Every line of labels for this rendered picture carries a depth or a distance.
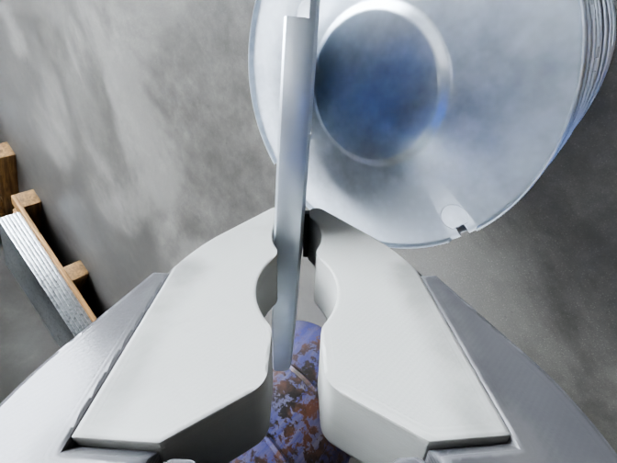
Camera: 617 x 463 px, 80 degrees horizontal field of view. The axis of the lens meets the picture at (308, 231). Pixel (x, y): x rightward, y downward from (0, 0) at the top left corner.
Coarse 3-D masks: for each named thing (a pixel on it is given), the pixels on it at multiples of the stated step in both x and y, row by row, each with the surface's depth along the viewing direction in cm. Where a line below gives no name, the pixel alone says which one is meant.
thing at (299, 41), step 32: (288, 32) 8; (288, 64) 9; (288, 96) 9; (288, 128) 9; (288, 160) 9; (288, 192) 9; (288, 224) 10; (288, 256) 10; (288, 288) 11; (288, 320) 12; (288, 352) 14
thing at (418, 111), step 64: (256, 0) 34; (320, 0) 31; (384, 0) 28; (448, 0) 25; (512, 0) 23; (576, 0) 21; (256, 64) 38; (320, 64) 33; (384, 64) 29; (448, 64) 27; (512, 64) 25; (576, 64) 23; (320, 128) 36; (384, 128) 31; (448, 128) 29; (512, 128) 26; (320, 192) 40; (384, 192) 35; (448, 192) 31; (512, 192) 28
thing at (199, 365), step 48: (240, 240) 10; (192, 288) 8; (240, 288) 8; (144, 336) 7; (192, 336) 7; (240, 336) 7; (144, 384) 6; (192, 384) 6; (240, 384) 6; (96, 432) 5; (144, 432) 5; (192, 432) 6; (240, 432) 6
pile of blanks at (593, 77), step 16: (592, 0) 26; (608, 0) 34; (592, 16) 25; (608, 16) 35; (592, 32) 25; (608, 32) 35; (592, 48) 25; (608, 48) 35; (592, 64) 26; (608, 64) 39; (592, 80) 29; (592, 96) 39; (576, 112) 25; (560, 144) 26
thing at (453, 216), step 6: (444, 210) 32; (450, 210) 31; (456, 210) 31; (462, 210) 31; (444, 216) 32; (450, 216) 31; (456, 216) 31; (462, 216) 31; (444, 222) 32; (450, 222) 32; (456, 222) 31; (462, 222) 31
